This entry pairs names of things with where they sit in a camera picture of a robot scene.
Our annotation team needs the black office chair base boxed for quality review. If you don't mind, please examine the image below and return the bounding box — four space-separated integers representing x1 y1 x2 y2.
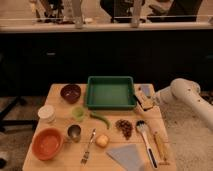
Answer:
0 95 39 133

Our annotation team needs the metal cup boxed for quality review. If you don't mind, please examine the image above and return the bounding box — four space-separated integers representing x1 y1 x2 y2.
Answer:
67 125 81 142

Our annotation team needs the dark maroon bowl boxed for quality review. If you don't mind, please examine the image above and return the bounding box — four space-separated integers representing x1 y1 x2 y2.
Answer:
60 84 81 104

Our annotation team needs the brown grape cluster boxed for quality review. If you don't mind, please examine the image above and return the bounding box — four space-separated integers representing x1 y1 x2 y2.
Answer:
115 119 133 140

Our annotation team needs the orange bowl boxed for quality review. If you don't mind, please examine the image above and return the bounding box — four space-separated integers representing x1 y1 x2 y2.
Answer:
32 128 64 161

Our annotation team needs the green chili pepper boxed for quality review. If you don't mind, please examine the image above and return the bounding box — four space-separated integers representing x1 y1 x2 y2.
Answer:
89 112 110 129

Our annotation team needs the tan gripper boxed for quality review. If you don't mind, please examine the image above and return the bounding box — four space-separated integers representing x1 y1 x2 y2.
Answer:
134 90 154 111

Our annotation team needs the green plastic tray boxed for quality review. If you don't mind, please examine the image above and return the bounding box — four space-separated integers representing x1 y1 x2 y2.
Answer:
85 76 136 110

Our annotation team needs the blue folded cloth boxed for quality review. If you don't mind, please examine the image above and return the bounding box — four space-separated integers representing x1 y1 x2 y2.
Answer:
106 144 144 171

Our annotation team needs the white dish brush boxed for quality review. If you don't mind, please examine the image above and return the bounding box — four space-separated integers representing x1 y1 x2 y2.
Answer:
136 120 158 169

